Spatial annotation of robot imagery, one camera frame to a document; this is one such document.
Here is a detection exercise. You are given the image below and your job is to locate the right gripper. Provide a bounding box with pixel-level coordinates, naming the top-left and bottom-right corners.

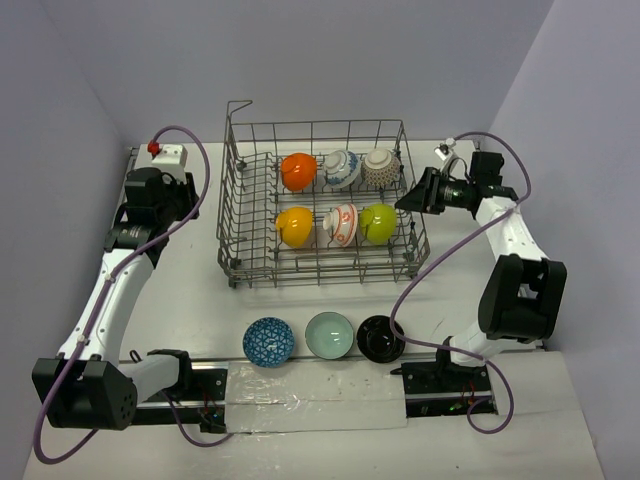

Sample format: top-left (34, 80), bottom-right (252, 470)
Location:
top-left (396, 167), bottom-right (476, 215)

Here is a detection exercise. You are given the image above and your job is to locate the lime green bowl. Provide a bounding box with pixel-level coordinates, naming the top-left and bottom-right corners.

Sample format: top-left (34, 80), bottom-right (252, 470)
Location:
top-left (359, 204), bottom-right (397, 245)

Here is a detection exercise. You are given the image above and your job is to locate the grey patterned bowl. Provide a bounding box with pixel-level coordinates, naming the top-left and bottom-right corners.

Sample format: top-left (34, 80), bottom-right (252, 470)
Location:
top-left (361, 148), bottom-right (400, 189)

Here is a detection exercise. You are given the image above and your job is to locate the orange white patterned bowl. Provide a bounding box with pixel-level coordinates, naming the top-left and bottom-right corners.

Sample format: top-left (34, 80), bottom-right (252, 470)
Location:
top-left (322, 203), bottom-right (359, 247)

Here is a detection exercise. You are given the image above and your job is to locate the blue floral bowl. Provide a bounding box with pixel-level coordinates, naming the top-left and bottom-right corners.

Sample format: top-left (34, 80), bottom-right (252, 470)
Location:
top-left (322, 150), bottom-right (362, 189)

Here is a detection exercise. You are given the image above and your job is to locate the yellow-orange bowl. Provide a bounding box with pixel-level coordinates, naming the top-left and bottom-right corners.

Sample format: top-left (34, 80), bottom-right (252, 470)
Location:
top-left (275, 206), bottom-right (313, 248)

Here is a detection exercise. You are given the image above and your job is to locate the grey wire dish rack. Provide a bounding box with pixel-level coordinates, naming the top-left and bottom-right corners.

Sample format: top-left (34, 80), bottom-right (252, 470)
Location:
top-left (216, 100), bottom-right (431, 287)

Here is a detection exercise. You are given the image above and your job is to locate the orange bowl white inside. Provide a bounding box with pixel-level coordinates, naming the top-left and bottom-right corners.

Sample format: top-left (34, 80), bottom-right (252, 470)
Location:
top-left (280, 152), bottom-right (317, 192)

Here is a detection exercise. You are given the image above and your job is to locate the light teal bowl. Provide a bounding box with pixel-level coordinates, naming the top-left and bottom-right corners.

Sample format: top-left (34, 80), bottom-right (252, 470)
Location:
top-left (305, 312), bottom-right (354, 360)

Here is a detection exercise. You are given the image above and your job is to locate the blue triangle pattern bowl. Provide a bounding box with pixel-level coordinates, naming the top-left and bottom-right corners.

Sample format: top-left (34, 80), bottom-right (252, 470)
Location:
top-left (242, 317), bottom-right (295, 368)

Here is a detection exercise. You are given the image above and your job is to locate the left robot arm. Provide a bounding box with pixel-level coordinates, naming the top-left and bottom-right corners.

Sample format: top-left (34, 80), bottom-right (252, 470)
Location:
top-left (32, 167), bottom-right (199, 430)

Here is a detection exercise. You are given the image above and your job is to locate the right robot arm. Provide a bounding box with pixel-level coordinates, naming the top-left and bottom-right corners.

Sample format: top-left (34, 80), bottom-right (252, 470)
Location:
top-left (396, 144), bottom-right (567, 391)

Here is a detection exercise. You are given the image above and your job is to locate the black glossy bowl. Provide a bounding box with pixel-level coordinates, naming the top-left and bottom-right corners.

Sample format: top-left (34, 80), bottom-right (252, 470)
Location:
top-left (356, 315), bottom-right (405, 364)

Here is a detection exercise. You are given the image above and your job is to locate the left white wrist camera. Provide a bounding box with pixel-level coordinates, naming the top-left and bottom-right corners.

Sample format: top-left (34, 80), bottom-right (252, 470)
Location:
top-left (147, 142), bottom-right (188, 183)

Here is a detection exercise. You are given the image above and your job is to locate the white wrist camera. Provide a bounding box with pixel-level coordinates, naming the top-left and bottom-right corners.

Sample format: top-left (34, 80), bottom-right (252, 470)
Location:
top-left (147, 142), bottom-right (188, 183)
top-left (434, 138), bottom-right (462, 176)

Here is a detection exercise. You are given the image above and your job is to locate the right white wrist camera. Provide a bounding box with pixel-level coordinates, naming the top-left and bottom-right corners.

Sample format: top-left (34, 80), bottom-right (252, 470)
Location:
top-left (434, 138), bottom-right (462, 176)

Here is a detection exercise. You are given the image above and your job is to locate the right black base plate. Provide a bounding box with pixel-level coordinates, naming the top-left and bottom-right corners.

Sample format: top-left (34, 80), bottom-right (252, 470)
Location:
top-left (390, 360), bottom-right (497, 418)

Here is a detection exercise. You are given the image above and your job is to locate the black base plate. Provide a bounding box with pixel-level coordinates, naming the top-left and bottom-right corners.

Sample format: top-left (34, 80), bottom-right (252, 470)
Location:
top-left (390, 360), bottom-right (497, 418)
top-left (132, 363), bottom-right (228, 434)

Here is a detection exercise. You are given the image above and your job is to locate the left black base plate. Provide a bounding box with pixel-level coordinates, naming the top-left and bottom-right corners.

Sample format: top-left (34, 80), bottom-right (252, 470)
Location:
top-left (132, 363), bottom-right (228, 434)

